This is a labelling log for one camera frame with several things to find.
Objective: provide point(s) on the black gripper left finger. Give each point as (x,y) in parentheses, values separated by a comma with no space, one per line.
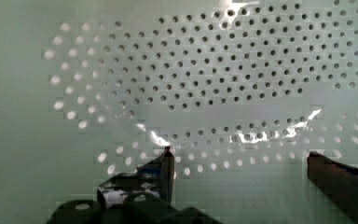
(154,177)

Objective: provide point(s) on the mint green plastic strainer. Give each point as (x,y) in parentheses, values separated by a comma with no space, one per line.
(240,91)

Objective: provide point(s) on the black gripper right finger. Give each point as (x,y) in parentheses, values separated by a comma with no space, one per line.
(337,181)

